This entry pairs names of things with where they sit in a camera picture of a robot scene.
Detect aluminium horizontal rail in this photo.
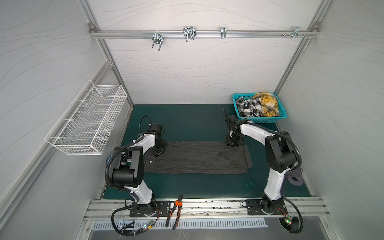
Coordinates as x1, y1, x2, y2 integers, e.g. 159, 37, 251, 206
90, 29, 320, 39

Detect dark grey striped shirt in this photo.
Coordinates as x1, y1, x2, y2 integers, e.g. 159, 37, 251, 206
144, 141, 253, 175

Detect metal wire hook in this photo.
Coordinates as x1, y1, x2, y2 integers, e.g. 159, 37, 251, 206
183, 27, 197, 42

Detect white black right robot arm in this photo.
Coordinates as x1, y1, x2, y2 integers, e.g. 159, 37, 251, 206
223, 111, 302, 215

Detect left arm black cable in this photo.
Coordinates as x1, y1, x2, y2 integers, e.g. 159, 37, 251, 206
104, 115, 163, 237

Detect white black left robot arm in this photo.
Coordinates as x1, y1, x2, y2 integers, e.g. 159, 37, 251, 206
105, 124, 168, 217

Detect orange black pliers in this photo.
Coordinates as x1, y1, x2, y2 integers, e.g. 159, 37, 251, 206
164, 193, 184, 231

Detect metal bracket with screws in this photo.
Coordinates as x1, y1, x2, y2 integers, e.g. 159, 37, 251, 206
282, 27, 309, 39

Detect yellow plaid shirt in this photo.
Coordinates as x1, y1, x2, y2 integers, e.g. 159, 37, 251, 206
253, 93, 280, 118

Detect black round fan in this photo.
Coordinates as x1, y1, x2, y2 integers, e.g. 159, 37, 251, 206
279, 216, 303, 234

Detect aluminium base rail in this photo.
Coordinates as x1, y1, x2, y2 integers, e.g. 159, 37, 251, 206
84, 197, 331, 220

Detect teal plastic basket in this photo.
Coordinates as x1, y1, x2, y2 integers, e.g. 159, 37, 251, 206
232, 93, 288, 124

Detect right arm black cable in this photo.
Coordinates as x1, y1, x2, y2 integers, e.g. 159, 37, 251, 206
221, 108, 304, 234

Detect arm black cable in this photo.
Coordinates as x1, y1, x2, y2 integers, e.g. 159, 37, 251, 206
221, 108, 304, 234
104, 115, 163, 237

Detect white slotted cable duct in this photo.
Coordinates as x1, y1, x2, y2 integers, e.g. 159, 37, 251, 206
92, 218, 269, 231

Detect black white plaid shirt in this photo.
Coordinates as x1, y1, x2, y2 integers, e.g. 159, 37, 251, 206
235, 97, 263, 118

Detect white wire basket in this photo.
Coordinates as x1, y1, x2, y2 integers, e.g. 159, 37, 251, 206
45, 80, 127, 156

